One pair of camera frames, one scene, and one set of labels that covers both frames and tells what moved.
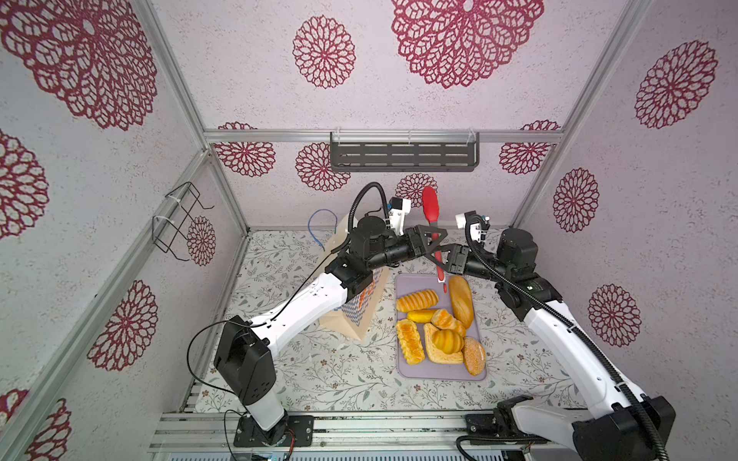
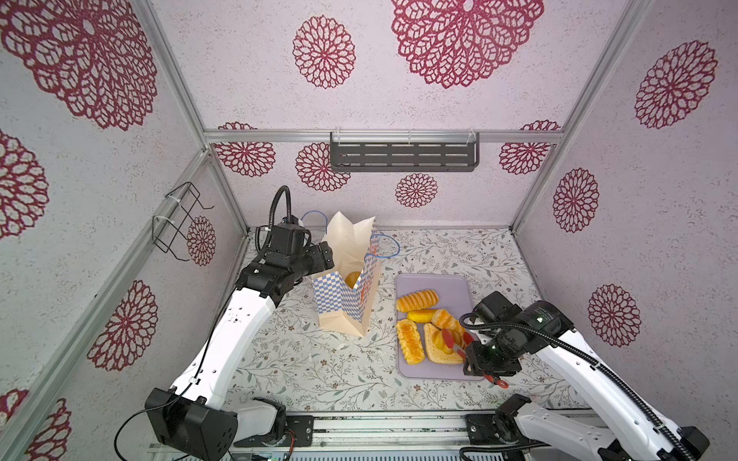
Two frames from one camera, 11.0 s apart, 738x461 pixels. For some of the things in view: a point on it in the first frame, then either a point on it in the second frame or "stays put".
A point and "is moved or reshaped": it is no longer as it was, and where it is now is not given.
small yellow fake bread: [421, 316] stays put
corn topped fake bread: [410, 343] stays put
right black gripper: [455, 260] to [473, 361]
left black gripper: [422, 248] to [320, 259]
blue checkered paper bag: [356, 316] stays put
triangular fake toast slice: [436, 355] stays put
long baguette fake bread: [462, 303] is moved or reshaped
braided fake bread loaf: [418, 300] stays put
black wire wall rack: [174, 220] stays put
